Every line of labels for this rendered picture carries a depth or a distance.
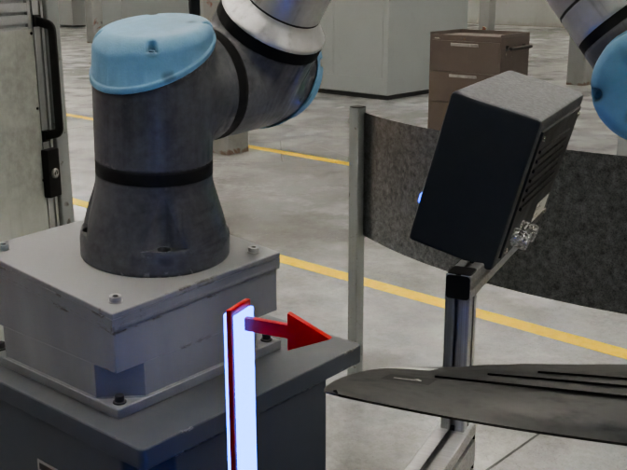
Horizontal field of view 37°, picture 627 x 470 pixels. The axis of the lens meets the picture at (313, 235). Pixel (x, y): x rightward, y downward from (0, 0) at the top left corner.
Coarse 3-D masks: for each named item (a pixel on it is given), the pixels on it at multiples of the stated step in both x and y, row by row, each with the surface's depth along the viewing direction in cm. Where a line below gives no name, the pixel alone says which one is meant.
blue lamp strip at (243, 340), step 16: (240, 320) 58; (240, 336) 58; (240, 352) 58; (240, 368) 59; (240, 384) 59; (240, 400) 59; (240, 416) 59; (240, 432) 60; (240, 448) 60; (256, 448) 62; (240, 464) 60; (256, 464) 62
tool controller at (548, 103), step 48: (480, 96) 109; (528, 96) 116; (576, 96) 124; (480, 144) 108; (528, 144) 106; (432, 192) 112; (480, 192) 110; (528, 192) 112; (432, 240) 114; (480, 240) 111; (528, 240) 113
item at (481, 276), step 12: (456, 264) 111; (468, 264) 112; (480, 264) 111; (456, 276) 107; (468, 276) 107; (480, 276) 110; (492, 276) 116; (456, 288) 108; (468, 288) 107; (480, 288) 111; (468, 300) 108
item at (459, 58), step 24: (432, 48) 738; (456, 48) 724; (480, 48) 711; (504, 48) 704; (528, 48) 734; (432, 72) 741; (456, 72) 729; (480, 72) 716; (432, 96) 746; (432, 120) 752
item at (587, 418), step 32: (352, 384) 48; (384, 384) 49; (416, 384) 50; (448, 384) 50; (480, 384) 50; (512, 384) 50; (544, 384) 50; (576, 384) 50; (608, 384) 49; (448, 416) 44; (480, 416) 45; (512, 416) 45; (544, 416) 45; (576, 416) 45; (608, 416) 45
